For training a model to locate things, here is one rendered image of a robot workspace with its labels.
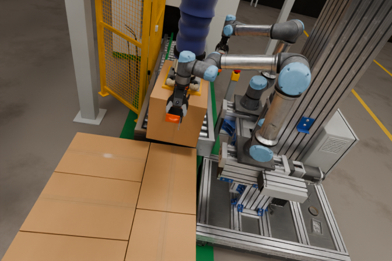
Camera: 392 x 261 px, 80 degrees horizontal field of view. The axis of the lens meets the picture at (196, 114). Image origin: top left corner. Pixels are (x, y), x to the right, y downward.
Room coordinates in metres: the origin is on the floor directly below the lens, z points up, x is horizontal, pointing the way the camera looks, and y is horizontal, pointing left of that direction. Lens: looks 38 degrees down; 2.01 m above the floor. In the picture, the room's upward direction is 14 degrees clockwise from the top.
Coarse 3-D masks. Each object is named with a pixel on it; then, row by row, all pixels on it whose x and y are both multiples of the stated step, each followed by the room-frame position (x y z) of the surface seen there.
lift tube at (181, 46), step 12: (180, 12) 1.55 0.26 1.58; (180, 24) 1.54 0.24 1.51; (192, 24) 1.49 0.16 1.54; (204, 24) 1.51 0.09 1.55; (180, 36) 1.52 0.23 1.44; (192, 36) 1.49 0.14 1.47; (204, 36) 1.53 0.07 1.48; (180, 48) 1.50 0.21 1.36; (192, 48) 1.49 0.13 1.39; (204, 48) 1.56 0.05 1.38
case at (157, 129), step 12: (168, 60) 1.87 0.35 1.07; (156, 84) 1.44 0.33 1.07; (204, 84) 1.61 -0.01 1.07; (156, 96) 1.30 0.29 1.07; (168, 96) 1.33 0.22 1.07; (192, 96) 1.41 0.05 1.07; (204, 96) 1.45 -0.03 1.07; (156, 108) 1.28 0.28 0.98; (192, 108) 1.30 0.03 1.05; (204, 108) 1.30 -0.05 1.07; (156, 120) 1.28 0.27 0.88; (192, 120) 1.30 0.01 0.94; (156, 132) 1.28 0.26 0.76; (168, 132) 1.29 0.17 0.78; (180, 132) 1.29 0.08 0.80; (192, 132) 1.30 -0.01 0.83; (192, 144) 1.30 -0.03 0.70
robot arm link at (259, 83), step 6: (252, 78) 1.54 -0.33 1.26; (258, 78) 1.55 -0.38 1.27; (264, 78) 1.57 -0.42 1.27; (252, 84) 1.50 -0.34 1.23; (258, 84) 1.48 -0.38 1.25; (264, 84) 1.50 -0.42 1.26; (252, 90) 1.49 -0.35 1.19; (258, 90) 1.48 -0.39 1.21; (264, 90) 1.53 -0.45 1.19; (252, 96) 1.48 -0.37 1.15; (258, 96) 1.49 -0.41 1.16
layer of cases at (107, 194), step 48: (96, 144) 1.20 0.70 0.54; (144, 144) 1.32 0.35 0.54; (48, 192) 0.73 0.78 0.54; (96, 192) 0.81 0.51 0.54; (144, 192) 0.90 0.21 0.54; (192, 192) 0.99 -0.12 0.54; (48, 240) 0.48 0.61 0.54; (96, 240) 0.53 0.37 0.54; (144, 240) 0.60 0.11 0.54; (192, 240) 0.66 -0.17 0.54
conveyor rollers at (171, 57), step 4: (168, 40) 3.59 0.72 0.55; (168, 44) 3.43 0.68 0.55; (172, 44) 3.50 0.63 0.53; (172, 48) 3.33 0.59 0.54; (172, 52) 3.18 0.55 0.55; (164, 56) 3.05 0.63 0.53; (172, 56) 3.07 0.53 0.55; (172, 60) 2.97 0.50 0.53; (160, 64) 2.78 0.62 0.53; (160, 68) 2.69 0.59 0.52; (156, 80) 2.34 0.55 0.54; (148, 108) 1.80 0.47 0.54; (144, 124) 1.55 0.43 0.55; (204, 124) 1.79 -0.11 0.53; (144, 128) 1.53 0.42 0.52; (204, 128) 1.71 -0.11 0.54; (200, 132) 1.63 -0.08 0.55; (200, 136) 1.61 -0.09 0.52; (204, 136) 1.61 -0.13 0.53
